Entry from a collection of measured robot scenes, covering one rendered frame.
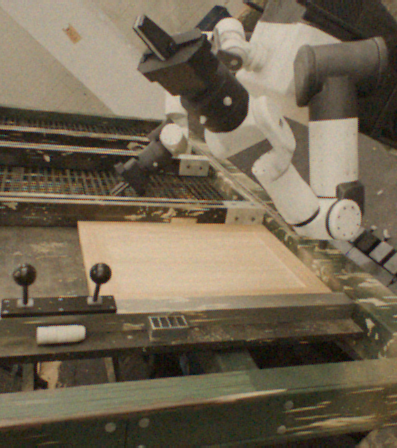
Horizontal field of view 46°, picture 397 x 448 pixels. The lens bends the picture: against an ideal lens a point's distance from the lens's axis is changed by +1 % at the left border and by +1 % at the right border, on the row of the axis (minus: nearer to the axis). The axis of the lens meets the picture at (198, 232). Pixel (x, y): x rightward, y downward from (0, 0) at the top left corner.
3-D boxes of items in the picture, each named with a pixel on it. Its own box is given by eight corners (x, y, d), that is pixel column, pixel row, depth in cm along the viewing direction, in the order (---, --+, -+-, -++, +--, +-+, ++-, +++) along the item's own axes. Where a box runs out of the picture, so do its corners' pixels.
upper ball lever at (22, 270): (36, 317, 84) (37, 278, 74) (13, 318, 83) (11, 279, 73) (36, 298, 86) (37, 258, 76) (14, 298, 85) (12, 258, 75)
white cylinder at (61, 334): (36, 348, 81) (84, 344, 84) (37, 333, 80) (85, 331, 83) (36, 337, 84) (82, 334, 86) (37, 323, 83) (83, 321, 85)
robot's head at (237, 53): (249, 32, 103) (217, 20, 100) (254, 55, 98) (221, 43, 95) (236, 57, 108) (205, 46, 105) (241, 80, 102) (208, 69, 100)
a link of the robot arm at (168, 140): (167, 170, 151) (194, 147, 151) (160, 162, 141) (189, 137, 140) (145, 145, 153) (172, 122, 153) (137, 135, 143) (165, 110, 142)
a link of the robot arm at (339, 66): (363, 116, 94) (363, 43, 91) (379, 116, 86) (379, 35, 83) (304, 122, 95) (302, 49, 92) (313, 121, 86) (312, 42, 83)
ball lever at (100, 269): (104, 313, 88) (114, 277, 78) (83, 314, 87) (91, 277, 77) (103, 295, 90) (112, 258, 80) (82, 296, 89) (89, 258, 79)
